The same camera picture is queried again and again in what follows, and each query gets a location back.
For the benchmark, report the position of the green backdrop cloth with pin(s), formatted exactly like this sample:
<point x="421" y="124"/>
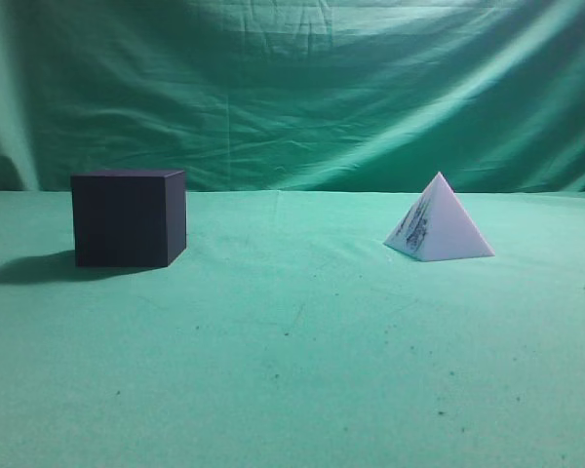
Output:
<point x="301" y="95"/>

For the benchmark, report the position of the dark purple cube block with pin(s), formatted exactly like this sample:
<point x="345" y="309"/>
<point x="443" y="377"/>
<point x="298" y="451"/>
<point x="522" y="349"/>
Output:
<point x="129" y="218"/>

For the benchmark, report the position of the green table cloth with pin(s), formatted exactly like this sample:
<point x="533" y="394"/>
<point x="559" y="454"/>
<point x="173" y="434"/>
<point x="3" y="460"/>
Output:
<point x="288" y="335"/>

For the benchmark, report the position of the white square pyramid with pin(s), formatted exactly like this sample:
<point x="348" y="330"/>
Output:
<point x="437" y="227"/>

